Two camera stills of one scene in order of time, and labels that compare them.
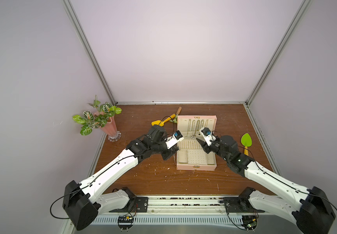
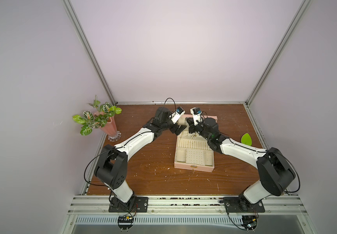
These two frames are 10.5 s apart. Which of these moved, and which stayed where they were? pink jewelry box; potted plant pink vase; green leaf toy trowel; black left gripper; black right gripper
Moved: black left gripper; black right gripper
Stayed: pink jewelry box; green leaf toy trowel; potted plant pink vase
